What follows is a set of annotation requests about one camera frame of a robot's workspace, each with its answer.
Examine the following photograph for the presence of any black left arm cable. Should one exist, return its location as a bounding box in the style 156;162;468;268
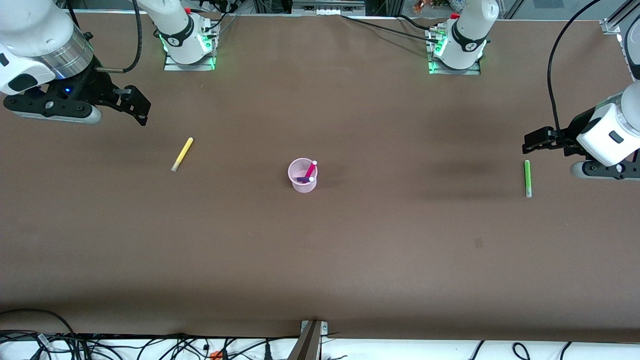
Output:
547;0;601;148

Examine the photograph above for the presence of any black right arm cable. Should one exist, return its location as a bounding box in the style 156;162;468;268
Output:
97;0;143;74

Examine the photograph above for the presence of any black cable across table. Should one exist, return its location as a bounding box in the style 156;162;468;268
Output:
340;14;441;46

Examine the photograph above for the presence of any silver metal box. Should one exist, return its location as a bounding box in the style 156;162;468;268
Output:
292;0;366;16

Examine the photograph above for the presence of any brown table cover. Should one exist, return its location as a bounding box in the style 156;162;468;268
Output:
0;11;640;342

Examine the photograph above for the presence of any yellow marker pen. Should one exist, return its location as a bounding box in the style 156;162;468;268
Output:
171;137;194;172

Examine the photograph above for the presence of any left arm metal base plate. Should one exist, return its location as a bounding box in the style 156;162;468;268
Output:
427;25;482;76

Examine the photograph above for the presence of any aluminium frame rail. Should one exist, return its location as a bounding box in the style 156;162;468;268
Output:
607;0;640;32

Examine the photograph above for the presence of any tangle of black cables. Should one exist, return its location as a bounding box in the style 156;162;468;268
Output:
0;330;301;360

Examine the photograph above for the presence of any large black looped cable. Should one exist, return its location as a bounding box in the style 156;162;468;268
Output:
0;308;77;336

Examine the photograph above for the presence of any pink plastic cup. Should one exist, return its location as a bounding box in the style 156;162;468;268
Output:
287;157;319;193

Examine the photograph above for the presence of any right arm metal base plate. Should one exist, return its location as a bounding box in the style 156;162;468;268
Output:
164;20;217;72

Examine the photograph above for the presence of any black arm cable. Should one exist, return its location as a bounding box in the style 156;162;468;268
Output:
97;0;143;74
547;0;601;148

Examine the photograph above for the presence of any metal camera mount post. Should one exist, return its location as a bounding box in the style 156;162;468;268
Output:
287;320;328;360

